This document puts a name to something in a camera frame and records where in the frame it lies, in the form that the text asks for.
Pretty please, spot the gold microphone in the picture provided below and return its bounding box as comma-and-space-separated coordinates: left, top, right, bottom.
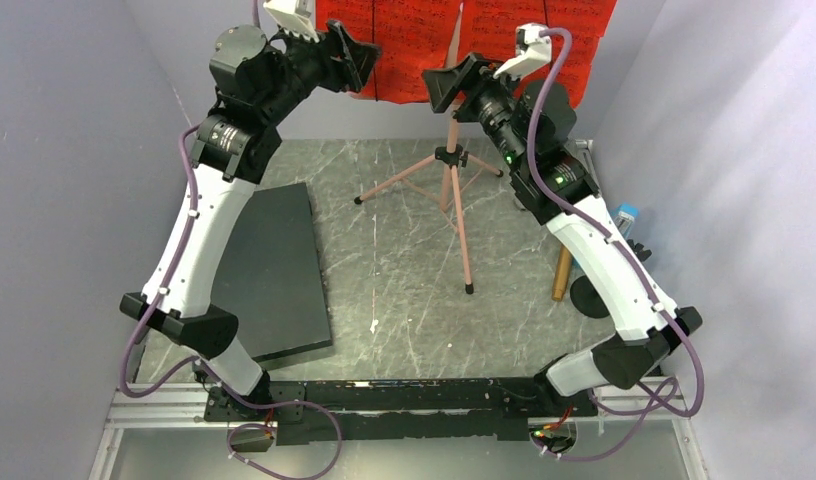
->
551, 246, 573, 302

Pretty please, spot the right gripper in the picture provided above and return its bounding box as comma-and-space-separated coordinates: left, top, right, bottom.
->
422, 51, 529, 171

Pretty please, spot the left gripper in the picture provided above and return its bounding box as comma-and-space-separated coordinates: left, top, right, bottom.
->
259, 13, 383, 126

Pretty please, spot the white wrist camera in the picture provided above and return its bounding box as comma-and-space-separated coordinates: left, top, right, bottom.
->
263, 0, 319, 43
493, 23, 553, 80

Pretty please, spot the blue metronome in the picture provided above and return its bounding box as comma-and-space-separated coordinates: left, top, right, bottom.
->
611, 203, 639, 239

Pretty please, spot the pink tripod music stand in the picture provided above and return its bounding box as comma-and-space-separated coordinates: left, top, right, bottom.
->
352, 13, 575, 297

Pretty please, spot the dark grey rack box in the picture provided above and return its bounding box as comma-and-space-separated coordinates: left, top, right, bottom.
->
211, 183, 335, 368

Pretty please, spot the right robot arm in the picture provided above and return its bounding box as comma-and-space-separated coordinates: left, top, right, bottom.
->
422, 53, 702, 415

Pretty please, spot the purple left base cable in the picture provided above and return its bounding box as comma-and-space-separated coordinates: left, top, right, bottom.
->
225, 397, 346, 480

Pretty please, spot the red sheet music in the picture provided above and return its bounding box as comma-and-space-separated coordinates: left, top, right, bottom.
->
315, 0, 462, 104
452, 0, 620, 111

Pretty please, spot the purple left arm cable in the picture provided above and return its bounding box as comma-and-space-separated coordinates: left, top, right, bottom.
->
117, 0, 277, 412

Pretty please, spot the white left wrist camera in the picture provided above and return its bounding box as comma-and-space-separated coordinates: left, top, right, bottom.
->
263, 0, 319, 43

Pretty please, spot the black microphone desk stand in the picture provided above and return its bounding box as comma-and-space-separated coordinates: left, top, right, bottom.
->
568, 241, 653, 321

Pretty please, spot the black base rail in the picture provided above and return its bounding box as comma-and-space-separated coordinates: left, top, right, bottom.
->
203, 377, 597, 446

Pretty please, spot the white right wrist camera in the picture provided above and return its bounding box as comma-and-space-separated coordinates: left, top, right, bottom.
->
493, 23, 553, 80

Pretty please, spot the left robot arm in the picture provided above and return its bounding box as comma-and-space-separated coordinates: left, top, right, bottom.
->
120, 20, 382, 420

